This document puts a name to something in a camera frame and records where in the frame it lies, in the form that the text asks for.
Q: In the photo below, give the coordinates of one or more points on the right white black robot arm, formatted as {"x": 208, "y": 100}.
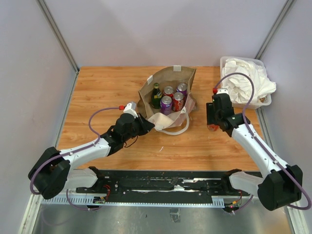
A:
{"x": 279, "y": 182}

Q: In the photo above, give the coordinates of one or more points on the white plastic basket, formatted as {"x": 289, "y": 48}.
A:
{"x": 223, "y": 83}

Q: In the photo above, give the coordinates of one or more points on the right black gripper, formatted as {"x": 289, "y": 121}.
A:
{"x": 211, "y": 119}

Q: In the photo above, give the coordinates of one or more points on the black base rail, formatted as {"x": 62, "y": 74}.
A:
{"x": 162, "y": 187}

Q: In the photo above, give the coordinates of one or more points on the purple fanta can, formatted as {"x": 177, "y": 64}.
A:
{"x": 166, "y": 105}
{"x": 182, "y": 88}

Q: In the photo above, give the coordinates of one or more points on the aluminium frame rails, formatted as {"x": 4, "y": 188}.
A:
{"x": 279, "y": 185}

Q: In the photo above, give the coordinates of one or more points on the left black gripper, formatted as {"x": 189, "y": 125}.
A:
{"x": 146, "y": 126}

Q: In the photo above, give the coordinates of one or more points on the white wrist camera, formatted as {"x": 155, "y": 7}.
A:
{"x": 222, "y": 91}
{"x": 130, "y": 108}

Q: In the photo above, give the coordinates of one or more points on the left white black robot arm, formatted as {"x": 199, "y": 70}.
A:
{"x": 56, "y": 171}

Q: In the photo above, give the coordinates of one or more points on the crumpled white cloth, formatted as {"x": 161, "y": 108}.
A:
{"x": 246, "y": 78}

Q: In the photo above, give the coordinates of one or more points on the red cola can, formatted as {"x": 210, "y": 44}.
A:
{"x": 178, "y": 101}
{"x": 168, "y": 91}
{"x": 212, "y": 127}

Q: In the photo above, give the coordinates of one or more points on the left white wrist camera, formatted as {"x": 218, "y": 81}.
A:
{"x": 130, "y": 108}

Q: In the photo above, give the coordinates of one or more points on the green glass bottle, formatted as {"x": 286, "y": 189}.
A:
{"x": 156, "y": 96}

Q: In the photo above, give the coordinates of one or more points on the burlap canvas tote bag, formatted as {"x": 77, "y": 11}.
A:
{"x": 174, "y": 123}

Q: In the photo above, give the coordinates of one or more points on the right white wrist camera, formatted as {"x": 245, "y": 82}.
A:
{"x": 222, "y": 91}

